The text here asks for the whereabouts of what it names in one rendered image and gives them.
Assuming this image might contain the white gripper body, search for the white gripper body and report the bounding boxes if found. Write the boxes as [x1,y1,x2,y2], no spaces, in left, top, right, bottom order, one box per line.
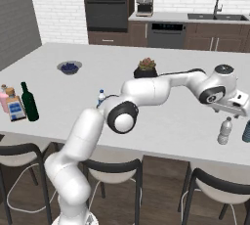
[211,101,250,118]

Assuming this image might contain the clear plastic bottle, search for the clear plastic bottle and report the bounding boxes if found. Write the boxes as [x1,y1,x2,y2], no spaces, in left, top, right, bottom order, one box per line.
[217,116,233,146]

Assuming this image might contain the blue ribbed bottle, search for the blue ribbed bottle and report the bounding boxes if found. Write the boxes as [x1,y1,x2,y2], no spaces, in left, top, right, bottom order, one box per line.
[241,119,250,144]

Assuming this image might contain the brown base cupboards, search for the brown base cupboards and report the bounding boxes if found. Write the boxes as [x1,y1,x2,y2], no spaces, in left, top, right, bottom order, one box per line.
[184,22,250,54]
[87,20,149,48]

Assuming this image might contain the black and white stool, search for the black and white stool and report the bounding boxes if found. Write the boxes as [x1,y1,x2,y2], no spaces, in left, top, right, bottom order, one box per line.
[177,166,250,225]
[0,142,55,225]
[79,157,145,225]

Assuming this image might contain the dark sink basin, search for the dark sink basin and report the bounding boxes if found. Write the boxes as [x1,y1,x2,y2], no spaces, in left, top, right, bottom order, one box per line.
[187,13,250,22]

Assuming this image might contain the potted succulent plant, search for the potted succulent plant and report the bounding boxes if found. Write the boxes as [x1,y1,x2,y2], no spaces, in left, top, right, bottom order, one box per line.
[133,57,159,79]

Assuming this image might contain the dark grey dishwasher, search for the dark grey dishwasher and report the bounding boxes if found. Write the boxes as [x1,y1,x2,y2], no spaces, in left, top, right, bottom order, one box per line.
[146,22,188,50]

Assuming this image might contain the dark tap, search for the dark tap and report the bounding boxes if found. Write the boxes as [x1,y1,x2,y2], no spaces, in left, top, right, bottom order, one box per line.
[213,0,224,17]

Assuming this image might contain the small blue-cap water bottle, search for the small blue-cap water bottle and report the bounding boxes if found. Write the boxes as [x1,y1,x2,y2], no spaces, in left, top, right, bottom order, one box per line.
[97,89,107,109]

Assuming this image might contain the silver coffee machine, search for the silver coffee machine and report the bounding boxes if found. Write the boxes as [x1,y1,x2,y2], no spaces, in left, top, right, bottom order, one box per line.
[135,0,155,18]

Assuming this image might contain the dark built-in oven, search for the dark built-in oven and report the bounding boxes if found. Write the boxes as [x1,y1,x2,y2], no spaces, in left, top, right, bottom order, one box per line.
[83,0,130,33]

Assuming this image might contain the bowl of blueberries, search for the bowl of blueberries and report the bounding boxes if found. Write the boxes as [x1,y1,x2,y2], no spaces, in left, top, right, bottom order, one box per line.
[57,60,83,76]

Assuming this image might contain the dark green glass bottle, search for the dark green glass bottle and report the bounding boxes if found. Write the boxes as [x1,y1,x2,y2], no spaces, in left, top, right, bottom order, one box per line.
[20,81,40,122]

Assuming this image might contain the blue-label glass bottle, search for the blue-label glass bottle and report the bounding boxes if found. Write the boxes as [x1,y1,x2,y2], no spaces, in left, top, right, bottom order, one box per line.
[5,87,27,122]

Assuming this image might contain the pink bottle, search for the pink bottle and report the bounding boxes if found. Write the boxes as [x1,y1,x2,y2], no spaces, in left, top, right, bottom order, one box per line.
[0,84,10,114]

